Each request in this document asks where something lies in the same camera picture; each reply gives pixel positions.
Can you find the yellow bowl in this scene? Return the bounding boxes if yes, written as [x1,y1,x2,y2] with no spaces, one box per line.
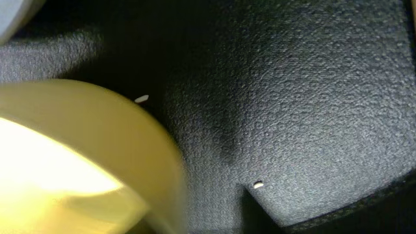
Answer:
[1,79,187,233]

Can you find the white round plate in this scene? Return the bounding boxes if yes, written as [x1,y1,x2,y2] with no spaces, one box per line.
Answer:
[0,0,46,44]

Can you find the round black tray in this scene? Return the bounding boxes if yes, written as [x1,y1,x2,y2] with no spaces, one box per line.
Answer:
[1,0,415,233]

